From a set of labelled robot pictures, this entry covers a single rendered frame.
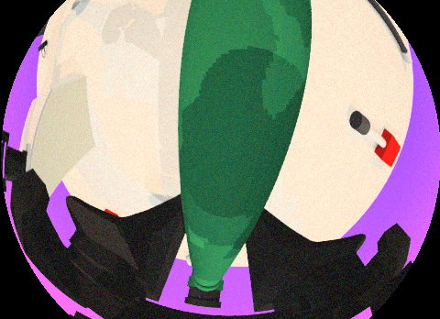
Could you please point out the green cup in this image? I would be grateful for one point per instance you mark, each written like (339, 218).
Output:
(219, 285)

